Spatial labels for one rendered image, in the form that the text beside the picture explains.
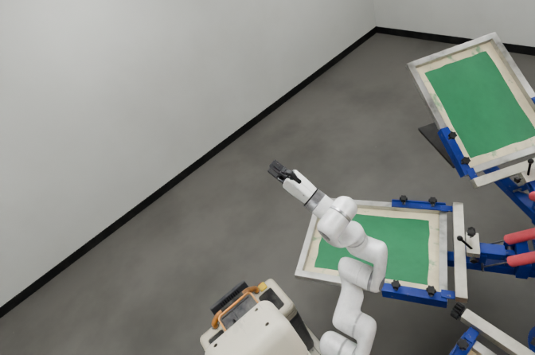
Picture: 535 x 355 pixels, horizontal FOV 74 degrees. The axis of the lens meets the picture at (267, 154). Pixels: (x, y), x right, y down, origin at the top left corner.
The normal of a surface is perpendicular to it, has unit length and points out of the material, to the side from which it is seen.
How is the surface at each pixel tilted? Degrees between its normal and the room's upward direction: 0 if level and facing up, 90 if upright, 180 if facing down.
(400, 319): 0
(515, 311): 0
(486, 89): 32
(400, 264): 0
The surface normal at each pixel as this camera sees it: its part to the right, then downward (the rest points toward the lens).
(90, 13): 0.62, 0.36
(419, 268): -0.29, -0.72
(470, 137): -0.15, -0.29
